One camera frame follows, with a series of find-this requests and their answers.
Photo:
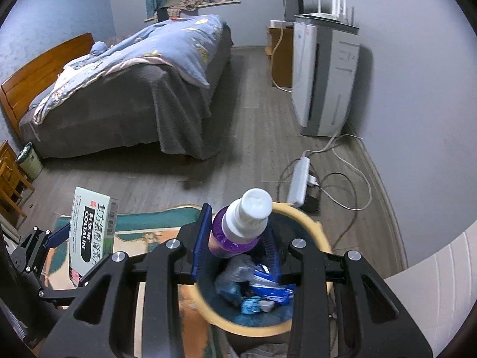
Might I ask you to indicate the wooden headboard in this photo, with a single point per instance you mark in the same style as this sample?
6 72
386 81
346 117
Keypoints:
41 67

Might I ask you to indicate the white and green medicine box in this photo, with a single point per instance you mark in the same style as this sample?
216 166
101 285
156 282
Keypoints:
89 231

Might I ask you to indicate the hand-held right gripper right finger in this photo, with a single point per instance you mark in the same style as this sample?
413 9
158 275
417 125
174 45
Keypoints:
271 255

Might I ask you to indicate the long white power strip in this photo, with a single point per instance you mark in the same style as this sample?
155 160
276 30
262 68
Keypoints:
299 179

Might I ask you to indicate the white router with antennas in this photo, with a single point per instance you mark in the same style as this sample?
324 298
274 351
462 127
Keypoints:
331 14

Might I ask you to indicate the teal bin with yellow rim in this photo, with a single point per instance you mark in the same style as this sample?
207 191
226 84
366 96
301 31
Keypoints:
246 327

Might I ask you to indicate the patterned brown cloth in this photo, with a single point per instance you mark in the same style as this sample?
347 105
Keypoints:
193 2

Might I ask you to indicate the light blue printed blanket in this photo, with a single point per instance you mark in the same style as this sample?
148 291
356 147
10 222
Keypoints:
167 44

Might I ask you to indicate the white panel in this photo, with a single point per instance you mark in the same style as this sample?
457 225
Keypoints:
439 291

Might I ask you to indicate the blue face mask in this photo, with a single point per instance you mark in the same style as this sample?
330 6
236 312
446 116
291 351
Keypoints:
251 305

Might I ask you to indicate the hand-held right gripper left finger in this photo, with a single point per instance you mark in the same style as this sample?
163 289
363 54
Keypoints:
203 239

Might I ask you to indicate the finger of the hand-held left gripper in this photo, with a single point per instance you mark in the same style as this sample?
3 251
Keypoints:
56 236
59 294

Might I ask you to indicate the white air purifier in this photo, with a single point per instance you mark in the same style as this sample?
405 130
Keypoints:
316 82

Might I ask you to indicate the purple snack wrapper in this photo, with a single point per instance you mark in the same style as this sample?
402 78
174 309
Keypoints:
234 276

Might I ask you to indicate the bed with grey bedspread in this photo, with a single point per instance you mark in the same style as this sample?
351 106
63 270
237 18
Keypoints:
149 108

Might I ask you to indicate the small wooden cabinet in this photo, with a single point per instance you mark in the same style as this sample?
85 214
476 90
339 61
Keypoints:
283 59

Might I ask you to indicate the blue and white packet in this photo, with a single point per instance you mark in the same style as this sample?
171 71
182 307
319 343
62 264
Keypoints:
272 287

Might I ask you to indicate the teal and orange printed rug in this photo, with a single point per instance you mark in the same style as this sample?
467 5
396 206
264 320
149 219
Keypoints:
149 227

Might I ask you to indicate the wooden chair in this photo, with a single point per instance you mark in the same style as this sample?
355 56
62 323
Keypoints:
11 179

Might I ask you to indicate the purple bottle with white cap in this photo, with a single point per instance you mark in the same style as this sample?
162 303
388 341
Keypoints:
246 210

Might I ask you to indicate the small green trash can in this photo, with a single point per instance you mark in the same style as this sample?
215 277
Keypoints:
29 162

